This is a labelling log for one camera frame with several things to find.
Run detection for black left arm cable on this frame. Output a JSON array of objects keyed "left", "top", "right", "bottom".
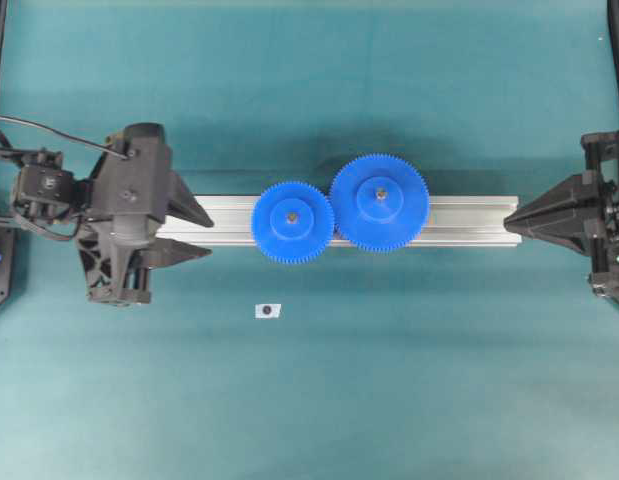
[{"left": 0, "top": 114, "right": 131, "bottom": 162}]

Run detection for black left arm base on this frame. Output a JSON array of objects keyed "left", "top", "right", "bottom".
[{"left": 0, "top": 227, "right": 16, "bottom": 306}]

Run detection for silver aluminium extrusion rail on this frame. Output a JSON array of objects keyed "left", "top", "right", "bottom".
[{"left": 158, "top": 195, "right": 521, "bottom": 248}]

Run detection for small blue gear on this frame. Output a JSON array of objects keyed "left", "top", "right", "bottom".
[{"left": 251, "top": 181, "right": 335, "bottom": 265}]

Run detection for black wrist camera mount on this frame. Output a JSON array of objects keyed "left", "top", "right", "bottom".
[{"left": 89, "top": 122, "right": 171, "bottom": 247}]

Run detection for large blue gear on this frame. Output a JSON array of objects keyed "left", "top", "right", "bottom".
[{"left": 329, "top": 153, "right": 431, "bottom": 253}]

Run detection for white marker sticker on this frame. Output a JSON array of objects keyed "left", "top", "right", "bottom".
[{"left": 255, "top": 303, "right": 282, "bottom": 319}]

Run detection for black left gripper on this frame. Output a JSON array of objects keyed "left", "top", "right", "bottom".
[{"left": 77, "top": 171, "right": 213, "bottom": 306}]

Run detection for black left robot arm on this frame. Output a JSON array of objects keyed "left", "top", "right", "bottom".
[{"left": 0, "top": 123, "right": 214, "bottom": 306}]

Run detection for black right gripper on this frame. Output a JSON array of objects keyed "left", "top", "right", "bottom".
[{"left": 504, "top": 130, "right": 619, "bottom": 310}]

